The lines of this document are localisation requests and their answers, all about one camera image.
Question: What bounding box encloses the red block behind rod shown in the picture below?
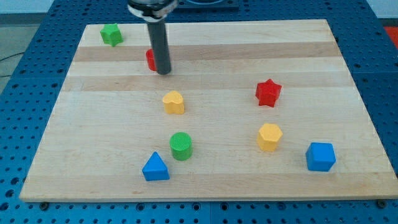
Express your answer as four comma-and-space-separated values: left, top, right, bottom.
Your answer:
146, 49, 157, 71

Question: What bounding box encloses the black cable on floor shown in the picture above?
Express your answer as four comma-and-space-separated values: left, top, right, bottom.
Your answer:
0, 51, 25, 78

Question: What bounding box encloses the green cylinder block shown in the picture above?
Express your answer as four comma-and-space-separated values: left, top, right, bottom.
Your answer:
169, 132, 193, 161

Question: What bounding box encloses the yellow heart block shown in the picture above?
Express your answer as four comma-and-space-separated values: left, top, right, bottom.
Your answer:
162, 90, 185, 114

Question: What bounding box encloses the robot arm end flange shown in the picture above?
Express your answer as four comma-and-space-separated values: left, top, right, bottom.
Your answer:
127, 0, 178, 23

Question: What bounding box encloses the yellow hexagon block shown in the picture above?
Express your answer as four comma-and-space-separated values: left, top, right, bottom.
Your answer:
257, 123, 283, 152

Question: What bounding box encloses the wooden board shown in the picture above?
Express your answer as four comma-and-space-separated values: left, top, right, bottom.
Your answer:
20, 19, 397, 202

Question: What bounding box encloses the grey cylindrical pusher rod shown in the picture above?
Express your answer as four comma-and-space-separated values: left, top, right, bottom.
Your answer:
147, 19, 172, 75

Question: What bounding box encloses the blue cube block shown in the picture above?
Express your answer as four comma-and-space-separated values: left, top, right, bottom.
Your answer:
305, 142, 336, 172

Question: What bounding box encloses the blue triangle block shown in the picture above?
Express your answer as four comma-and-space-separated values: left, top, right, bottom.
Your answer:
142, 152, 170, 181

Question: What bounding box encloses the red star block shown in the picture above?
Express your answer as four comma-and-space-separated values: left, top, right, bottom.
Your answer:
255, 79, 282, 108

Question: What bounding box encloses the dark blue base plate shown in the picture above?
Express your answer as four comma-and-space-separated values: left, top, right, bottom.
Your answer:
175, 0, 240, 11

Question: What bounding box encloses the green star block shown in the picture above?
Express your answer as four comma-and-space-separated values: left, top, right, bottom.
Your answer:
100, 24, 123, 47

